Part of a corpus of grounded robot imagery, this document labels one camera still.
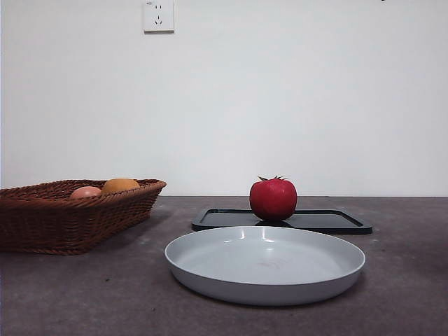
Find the round grey plate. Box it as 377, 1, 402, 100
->
164, 225, 367, 307

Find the white wall socket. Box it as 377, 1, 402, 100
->
143, 0, 176, 35

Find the red tomato with green stem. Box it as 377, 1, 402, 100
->
249, 174, 298, 221

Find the pale brown egg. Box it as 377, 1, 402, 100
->
69, 185, 103, 200

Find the black rectangular tray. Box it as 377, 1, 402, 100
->
191, 208, 374, 235

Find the brown wicker basket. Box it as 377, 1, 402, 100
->
0, 178, 167, 256

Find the orange-yellow potato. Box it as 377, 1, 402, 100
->
101, 178, 141, 194

